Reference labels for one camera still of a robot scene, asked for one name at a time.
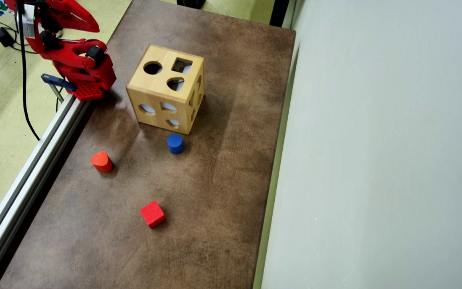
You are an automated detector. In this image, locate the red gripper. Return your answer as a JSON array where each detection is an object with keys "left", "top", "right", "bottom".
[{"left": 34, "top": 0, "right": 100, "bottom": 35}]

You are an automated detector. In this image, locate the blue cylinder block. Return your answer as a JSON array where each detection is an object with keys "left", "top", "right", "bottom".
[{"left": 166, "top": 133, "right": 184, "bottom": 155}]

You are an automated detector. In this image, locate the wooden shape sorter box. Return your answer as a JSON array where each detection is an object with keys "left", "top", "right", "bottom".
[{"left": 126, "top": 43, "right": 205, "bottom": 135}]

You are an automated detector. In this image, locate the blue clamp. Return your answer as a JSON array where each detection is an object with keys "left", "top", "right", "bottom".
[{"left": 41, "top": 73, "right": 76, "bottom": 103}]

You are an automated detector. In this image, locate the black power adapter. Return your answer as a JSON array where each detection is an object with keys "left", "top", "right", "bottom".
[{"left": 0, "top": 27, "right": 15, "bottom": 48}]

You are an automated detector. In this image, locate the black object on floor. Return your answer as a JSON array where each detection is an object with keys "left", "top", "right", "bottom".
[{"left": 176, "top": 0, "right": 207, "bottom": 9}]

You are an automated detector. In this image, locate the orange rounded wooden block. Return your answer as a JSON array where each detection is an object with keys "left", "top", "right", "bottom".
[{"left": 91, "top": 151, "right": 113, "bottom": 173}]

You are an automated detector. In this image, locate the red cube block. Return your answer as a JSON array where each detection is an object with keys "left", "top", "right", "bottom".
[{"left": 140, "top": 200, "right": 167, "bottom": 229}]

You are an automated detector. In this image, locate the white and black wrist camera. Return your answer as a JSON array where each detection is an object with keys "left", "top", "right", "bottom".
[{"left": 16, "top": 4, "right": 36, "bottom": 39}]

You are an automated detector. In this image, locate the black camera cable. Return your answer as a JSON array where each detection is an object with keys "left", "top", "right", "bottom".
[{"left": 16, "top": 0, "right": 41, "bottom": 142}]

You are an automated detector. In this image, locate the aluminium profile rail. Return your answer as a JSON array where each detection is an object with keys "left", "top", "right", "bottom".
[{"left": 0, "top": 93, "right": 91, "bottom": 289}]

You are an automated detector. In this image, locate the dark vertical post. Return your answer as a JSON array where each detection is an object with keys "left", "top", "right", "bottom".
[{"left": 269, "top": 0, "right": 292, "bottom": 28}]

